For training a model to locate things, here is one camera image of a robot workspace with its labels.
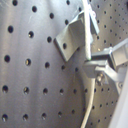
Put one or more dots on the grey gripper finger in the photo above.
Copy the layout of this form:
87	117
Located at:
115	56
104	74

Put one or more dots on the grey metal cable clip bracket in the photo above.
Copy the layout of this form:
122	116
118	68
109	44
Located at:
75	35

